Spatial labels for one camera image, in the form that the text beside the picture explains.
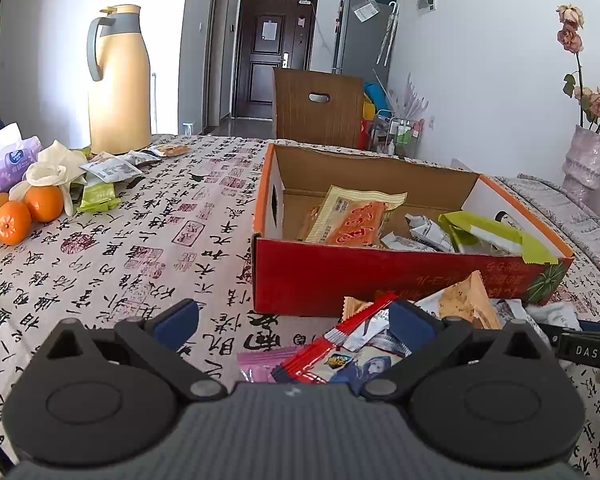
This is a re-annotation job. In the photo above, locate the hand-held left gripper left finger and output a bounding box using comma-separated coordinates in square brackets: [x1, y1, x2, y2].
[41, 299, 227, 402]

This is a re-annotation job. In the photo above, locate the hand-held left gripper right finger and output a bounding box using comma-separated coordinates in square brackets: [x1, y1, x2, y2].
[361, 300, 555, 405]

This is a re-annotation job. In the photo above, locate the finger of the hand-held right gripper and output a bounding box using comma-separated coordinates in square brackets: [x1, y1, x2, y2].
[537, 322, 583, 345]

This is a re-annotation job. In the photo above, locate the orange cracker packet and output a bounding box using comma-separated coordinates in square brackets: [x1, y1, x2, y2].
[342, 296, 381, 321]

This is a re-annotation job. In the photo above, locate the tan cracker packet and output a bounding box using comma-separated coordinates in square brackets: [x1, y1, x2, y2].
[415, 270, 503, 331]

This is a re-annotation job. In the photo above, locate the red striped snack packet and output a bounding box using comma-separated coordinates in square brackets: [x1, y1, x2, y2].
[271, 292, 416, 385]

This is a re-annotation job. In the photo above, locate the pink snack packet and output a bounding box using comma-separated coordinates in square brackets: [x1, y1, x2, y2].
[236, 347, 306, 385]

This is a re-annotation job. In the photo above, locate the red cardboard box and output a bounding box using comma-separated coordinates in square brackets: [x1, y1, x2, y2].
[251, 142, 576, 318]

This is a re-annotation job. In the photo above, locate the long green snack packet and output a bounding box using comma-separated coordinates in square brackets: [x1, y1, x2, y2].
[437, 210, 558, 265]

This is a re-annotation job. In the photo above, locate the yellow orange snack packet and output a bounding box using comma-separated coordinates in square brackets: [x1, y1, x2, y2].
[302, 185, 408, 248]

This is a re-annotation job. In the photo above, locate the calligraphy print tablecloth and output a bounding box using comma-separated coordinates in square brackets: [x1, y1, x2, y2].
[0, 132, 600, 480]

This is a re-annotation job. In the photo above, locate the small green snack packet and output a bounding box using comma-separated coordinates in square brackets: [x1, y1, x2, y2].
[76, 180, 121, 213]

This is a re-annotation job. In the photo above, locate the small white snack packet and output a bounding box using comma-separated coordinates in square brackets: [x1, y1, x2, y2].
[80, 156, 143, 183]

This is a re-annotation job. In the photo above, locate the small dark snack packet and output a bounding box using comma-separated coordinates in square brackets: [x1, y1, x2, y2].
[125, 150, 161, 166]

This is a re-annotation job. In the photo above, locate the small cracker packet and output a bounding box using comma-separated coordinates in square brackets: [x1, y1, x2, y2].
[145, 143, 191, 158]

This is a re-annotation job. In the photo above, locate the pink textured vase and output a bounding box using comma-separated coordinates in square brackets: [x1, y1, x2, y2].
[561, 124, 600, 191]

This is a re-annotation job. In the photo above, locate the yellow thermos jug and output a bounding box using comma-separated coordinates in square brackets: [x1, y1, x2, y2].
[86, 4, 153, 156]

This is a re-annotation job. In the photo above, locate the purple tissue pack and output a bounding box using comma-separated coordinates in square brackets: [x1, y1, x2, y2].
[0, 136, 43, 196]

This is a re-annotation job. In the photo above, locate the dark brown door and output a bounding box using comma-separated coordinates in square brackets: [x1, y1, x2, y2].
[232, 0, 318, 121]

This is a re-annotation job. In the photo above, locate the grey fridge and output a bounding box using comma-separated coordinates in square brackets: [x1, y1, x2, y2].
[332, 0, 400, 86]

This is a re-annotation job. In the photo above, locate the white folded umbrella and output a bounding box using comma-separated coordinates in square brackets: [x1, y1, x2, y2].
[376, 1, 400, 66]

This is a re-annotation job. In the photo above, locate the paper sheet on fridge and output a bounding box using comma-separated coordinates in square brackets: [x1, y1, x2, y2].
[352, 2, 381, 23]

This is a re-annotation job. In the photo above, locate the wire rack with bottles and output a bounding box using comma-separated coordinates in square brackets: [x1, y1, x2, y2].
[370, 112, 426, 158]

